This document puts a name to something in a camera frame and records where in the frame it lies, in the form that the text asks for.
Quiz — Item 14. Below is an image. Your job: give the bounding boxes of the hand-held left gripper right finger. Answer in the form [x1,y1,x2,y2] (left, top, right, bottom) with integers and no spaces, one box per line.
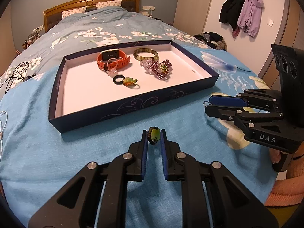
[160,128,279,228]

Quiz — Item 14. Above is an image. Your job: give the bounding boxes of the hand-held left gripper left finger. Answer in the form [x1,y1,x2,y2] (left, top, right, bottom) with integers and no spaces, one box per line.
[28,129,149,228]

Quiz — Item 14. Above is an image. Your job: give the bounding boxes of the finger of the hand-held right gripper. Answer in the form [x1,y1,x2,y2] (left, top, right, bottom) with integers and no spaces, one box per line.
[205,104,241,121]
[209,94,249,108]

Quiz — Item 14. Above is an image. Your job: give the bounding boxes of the green stone ring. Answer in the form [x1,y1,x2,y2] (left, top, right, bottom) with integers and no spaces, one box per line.
[148,126,161,146]

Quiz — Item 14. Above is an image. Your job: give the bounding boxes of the yellow green beaded ring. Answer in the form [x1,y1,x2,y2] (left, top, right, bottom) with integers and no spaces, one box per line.
[123,77,140,89]

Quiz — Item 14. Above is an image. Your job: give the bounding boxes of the maroon bead bracelet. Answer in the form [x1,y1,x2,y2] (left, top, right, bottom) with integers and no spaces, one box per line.
[150,60,173,80]

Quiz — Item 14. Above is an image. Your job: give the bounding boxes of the dark blue box tray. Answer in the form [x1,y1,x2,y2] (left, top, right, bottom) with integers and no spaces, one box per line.
[48,40,219,134]

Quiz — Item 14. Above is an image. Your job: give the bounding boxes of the pink cord pendant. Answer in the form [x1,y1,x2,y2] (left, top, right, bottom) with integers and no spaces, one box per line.
[106,57,119,76]

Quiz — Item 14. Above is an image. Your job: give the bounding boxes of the clear crystal bead bracelet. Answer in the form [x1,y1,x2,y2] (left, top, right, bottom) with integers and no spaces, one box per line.
[140,59,156,74]

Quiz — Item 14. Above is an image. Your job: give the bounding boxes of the person's right forearm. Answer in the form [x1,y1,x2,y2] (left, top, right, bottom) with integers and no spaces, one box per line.
[265,142,304,207]

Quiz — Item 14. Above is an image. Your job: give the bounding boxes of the person's right hand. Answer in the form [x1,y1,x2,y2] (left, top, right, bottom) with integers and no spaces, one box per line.
[270,150,281,165]

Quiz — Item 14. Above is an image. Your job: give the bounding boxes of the pile of dark clothes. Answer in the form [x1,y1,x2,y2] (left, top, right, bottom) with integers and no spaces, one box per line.
[193,32,227,51]

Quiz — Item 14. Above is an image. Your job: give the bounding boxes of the black jacket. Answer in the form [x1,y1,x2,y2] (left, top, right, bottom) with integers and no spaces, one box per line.
[220,0,245,30]

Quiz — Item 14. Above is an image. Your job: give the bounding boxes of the purple jacket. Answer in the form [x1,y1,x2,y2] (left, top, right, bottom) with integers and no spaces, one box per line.
[237,0,264,38]

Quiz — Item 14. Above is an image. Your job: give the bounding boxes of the gold tortoiseshell bangle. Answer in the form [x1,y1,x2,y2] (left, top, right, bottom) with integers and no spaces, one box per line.
[133,48,159,62]

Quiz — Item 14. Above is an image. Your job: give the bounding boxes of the wooden door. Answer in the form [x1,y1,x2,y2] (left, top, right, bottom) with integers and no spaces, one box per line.
[258,0,304,91]

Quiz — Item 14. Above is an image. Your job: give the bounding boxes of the beige wardrobe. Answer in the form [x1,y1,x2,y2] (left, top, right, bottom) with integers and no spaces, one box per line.
[173,0,215,35]

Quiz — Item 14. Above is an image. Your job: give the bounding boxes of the orange smartwatch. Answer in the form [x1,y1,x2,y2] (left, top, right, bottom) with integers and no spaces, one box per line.
[96,49,131,72]

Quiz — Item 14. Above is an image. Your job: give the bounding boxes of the light blue flower blanket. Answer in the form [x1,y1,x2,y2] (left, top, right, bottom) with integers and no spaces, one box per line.
[0,45,281,228]

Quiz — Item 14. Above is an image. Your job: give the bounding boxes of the grey-blue floral duvet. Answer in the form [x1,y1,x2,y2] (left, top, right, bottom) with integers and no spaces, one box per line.
[0,7,214,95]

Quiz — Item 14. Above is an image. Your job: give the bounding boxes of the white earphones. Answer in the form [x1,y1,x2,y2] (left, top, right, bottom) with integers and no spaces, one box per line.
[0,111,8,152]

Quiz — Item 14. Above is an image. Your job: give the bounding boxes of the floral pillow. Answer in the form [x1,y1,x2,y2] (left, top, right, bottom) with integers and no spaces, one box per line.
[62,7,87,19]
[95,0,122,9]

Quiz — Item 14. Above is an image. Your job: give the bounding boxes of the nightstand clutter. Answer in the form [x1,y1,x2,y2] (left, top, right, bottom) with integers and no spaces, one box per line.
[22,32,41,50]

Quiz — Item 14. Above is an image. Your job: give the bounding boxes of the wooden bed headboard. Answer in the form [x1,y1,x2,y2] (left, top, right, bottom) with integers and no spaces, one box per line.
[43,0,142,32]

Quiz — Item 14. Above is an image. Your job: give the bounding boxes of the black charger cable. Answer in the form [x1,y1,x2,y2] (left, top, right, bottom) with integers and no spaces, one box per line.
[0,62,43,92]

